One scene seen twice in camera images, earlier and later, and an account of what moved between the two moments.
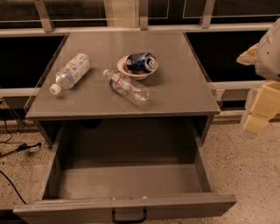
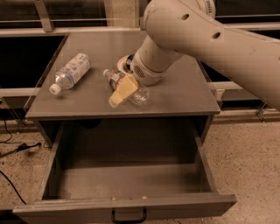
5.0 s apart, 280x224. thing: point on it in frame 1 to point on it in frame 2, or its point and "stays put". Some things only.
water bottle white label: x=71 y=73 stays put
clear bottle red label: x=131 y=89 stays put
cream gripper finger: x=264 y=107 to x=143 y=73
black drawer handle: x=128 y=221 stays put
